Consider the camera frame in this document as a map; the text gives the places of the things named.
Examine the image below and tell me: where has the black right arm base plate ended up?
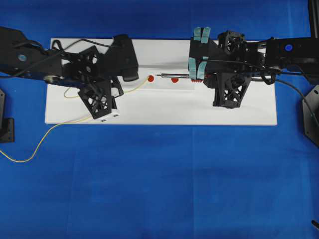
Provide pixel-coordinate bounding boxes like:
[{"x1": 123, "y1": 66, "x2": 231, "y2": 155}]
[{"x1": 302, "y1": 85, "x2": 319, "y2": 147}]

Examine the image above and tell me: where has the blue table cloth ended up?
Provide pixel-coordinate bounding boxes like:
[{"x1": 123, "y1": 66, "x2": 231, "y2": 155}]
[{"x1": 0, "y1": 0, "x2": 319, "y2": 239}]

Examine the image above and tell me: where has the large white board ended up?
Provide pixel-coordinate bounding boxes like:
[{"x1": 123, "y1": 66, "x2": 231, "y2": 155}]
[{"x1": 44, "y1": 39, "x2": 277, "y2": 126}]

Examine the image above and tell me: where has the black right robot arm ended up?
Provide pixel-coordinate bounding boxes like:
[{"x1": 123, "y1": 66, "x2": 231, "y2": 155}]
[{"x1": 188, "y1": 27, "x2": 319, "y2": 109}]

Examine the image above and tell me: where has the black frame post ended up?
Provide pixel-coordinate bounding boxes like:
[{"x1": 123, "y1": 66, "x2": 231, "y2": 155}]
[{"x1": 308, "y1": 0, "x2": 319, "y2": 39}]

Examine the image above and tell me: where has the orange handled soldering iron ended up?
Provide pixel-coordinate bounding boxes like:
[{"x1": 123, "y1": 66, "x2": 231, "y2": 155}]
[{"x1": 155, "y1": 73, "x2": 214, "y2": 83}]

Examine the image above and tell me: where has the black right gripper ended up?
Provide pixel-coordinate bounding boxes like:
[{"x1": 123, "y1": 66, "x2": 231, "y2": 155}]
[{"x1": 188, "y1": 27, "x2": 266, "y2": 109}]

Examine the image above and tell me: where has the small white marked card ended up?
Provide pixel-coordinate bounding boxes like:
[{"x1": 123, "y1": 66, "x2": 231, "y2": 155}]
[{"x1": 136, "y1": 67, "x2": 195, "y2": 91}]

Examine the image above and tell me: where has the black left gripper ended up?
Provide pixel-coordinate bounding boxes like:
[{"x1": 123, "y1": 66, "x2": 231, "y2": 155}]
[{"x1": 61, "y1": 34, "x2": 139, "y2": 120}]

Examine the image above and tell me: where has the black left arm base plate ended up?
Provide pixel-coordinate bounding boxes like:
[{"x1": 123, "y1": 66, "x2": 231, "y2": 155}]
[{"x1": 0, "y1": 87, "x2": 15, "y2": 144}]

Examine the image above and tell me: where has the yellow solder wire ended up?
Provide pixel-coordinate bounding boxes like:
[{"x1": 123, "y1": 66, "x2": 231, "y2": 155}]
[{"x1": 0, "y1": 77, "x2": 150, "y2": 164}]

